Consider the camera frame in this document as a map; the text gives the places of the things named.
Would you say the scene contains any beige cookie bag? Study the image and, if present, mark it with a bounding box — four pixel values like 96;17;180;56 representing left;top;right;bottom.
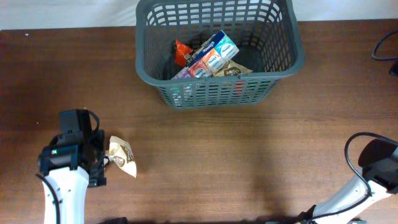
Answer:
105;136;137;178

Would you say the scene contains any orange pasta packet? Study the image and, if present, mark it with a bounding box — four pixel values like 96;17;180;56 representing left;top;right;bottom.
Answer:
172;39;246;94

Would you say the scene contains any multicolour tissue pack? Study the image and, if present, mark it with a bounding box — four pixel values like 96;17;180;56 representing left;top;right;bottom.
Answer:
173;30;252;80

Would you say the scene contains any grey plastic shopping basket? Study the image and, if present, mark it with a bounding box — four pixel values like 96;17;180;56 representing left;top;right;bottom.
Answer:
136;0;305;109

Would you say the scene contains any beige snack bag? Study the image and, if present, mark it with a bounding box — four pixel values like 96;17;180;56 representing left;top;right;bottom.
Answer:
186;31;252;78

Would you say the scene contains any green lid jar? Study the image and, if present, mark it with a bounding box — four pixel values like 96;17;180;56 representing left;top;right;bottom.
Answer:
246;78;271;94

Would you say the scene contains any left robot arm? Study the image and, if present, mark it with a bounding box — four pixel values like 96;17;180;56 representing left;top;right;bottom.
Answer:
36;110;109;224

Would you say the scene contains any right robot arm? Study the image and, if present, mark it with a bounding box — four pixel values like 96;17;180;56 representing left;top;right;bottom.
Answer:
301;139;397;224

